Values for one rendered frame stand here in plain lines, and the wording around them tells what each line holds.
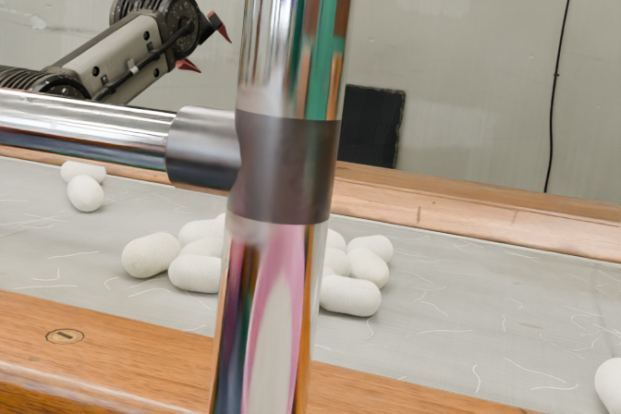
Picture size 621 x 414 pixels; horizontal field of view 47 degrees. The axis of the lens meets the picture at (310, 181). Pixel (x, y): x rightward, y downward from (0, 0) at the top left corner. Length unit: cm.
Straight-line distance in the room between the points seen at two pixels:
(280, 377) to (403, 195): 40
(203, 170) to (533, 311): 28
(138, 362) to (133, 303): 11
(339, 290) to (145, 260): 10
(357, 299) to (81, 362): 15
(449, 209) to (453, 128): 189
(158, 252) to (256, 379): 21
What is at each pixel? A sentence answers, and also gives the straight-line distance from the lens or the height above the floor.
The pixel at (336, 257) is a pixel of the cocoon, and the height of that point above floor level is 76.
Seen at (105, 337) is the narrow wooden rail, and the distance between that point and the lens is 25.
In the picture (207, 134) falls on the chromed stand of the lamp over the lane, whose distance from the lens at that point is 15.
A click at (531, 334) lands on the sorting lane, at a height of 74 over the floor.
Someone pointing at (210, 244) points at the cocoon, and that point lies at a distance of 38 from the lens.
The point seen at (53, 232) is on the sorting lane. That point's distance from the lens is 45.
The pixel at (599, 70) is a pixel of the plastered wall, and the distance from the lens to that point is 243.
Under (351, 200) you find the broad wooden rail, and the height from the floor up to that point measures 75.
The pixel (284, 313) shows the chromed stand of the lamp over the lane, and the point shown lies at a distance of 15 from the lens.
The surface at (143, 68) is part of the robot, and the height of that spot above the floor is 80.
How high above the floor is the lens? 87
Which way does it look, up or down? 11 degrees down
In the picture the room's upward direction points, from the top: 7 degrees clockwise
